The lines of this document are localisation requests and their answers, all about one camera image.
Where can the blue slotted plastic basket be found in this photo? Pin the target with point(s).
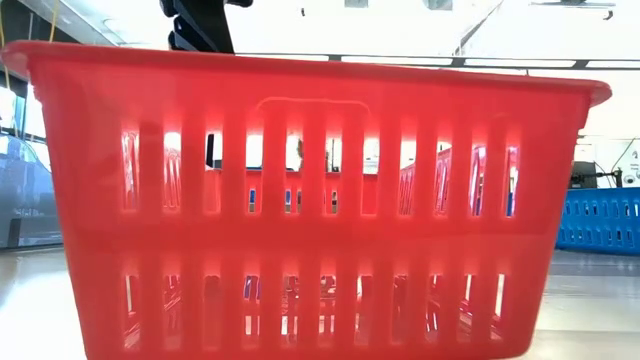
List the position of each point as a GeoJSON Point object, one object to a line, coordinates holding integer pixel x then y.
{"type": "Point", "coordinates": [252, 200]}
{"type": "Point", "coordinates": [600, 225]}

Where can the red slotted plastic basket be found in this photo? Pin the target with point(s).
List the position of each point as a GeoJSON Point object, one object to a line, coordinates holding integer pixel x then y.
{"type": "Point", "coordinates": [320, 235]}

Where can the grey translucent plastic basket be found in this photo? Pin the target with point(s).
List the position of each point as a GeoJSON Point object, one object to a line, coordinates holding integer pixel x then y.
{"type": "Point", "coordinates": [25, 200]}

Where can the large black-framed window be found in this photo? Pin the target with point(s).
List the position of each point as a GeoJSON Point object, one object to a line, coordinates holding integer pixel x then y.
{"type": "Point", "coordinates": [35, 117]}

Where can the long linear ceiling light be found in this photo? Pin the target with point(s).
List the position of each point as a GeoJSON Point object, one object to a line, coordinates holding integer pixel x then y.
{"type": "Point", "coordinates": [400, 61]}

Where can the black computer monitor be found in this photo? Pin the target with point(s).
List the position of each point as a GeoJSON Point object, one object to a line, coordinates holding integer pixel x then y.
{"type": "Point", "coordinates": [584, 175]}

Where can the white wall poster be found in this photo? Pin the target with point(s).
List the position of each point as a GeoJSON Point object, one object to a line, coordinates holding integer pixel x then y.
{"type": "Point", "coordinates": [633, 170]}

